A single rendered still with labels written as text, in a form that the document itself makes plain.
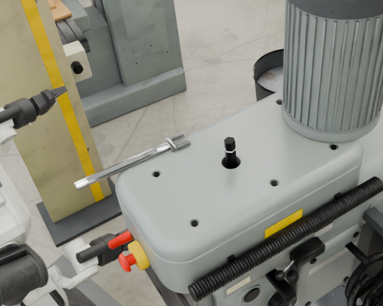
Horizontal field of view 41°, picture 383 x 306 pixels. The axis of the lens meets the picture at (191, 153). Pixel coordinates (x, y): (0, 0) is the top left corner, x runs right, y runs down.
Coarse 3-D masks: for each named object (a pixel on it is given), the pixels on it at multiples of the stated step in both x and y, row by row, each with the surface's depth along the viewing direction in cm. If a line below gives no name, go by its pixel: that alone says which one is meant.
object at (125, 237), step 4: (128, 232) 113; (120, 236) 113; (124, 236) 113; (128, 236) 113; (112, 240) 112; (116, 240) 112; (120, 240) 112; (124, 240) 113; (128, 240) 113; (108, 244) 112; (112, 244) 112; (116, 244) 112; (120, 244) 113; (112, 248) 112
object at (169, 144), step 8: (176, 136) 106; (160, 144) 105; (168, 144) 105; (176, 144) 104; (184, 144) 104; (144, 152) 104; (152, 152) 103; (160, 152) 104; (128, 160) 103; (136, 160) 102; (144, 160) 103; (112, 168) 102; (120, 168) 101; (88, 176) 101; (96, 176) 101; (104, 176) 100; (80, 184) 100; (88, 184) 99
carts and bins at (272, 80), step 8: (264, 56) 337; (272, 56) 340; (280, 56) 342; (256, 64) 332; (264, 64) 341; (272, 64) 345; (280, 64) 346; (256, 72) 335; (264, 72) 345; (272, 72) 343; (280, 72) 342; (256, 80) 338; (264, 80) 338; (272, 80) 337; (280, 80) 336; (256, 88) 327; (264, 88) 313; (272, 88) 331; (280, 88) 330; (256, 96) 335; (264, 96) 320
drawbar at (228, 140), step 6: (228, 138) 97; (228, 144) 96; (234, 144) 96; (228, 150) 97; (228, 156) 98; (234, 156) 99; (228, 162) 99; (234, 162) 100; (228, 168) 101; (234, 168) 101
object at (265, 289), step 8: (256, 280) 115; (264, 280) 117; (248, 288) 115; (256, 288) 116; (264, 288) 120; (272, 288) 122; (232, 296) 117; (240, 296) 116; (248, 296) 116; (256, 296) 118; (264, 296) 123; (216, 304) 126; (224, 304) 121; (232, 304) 120; (240, 304) 119; (248, 304) 120; (256, 304) 123; (264, 304) 125
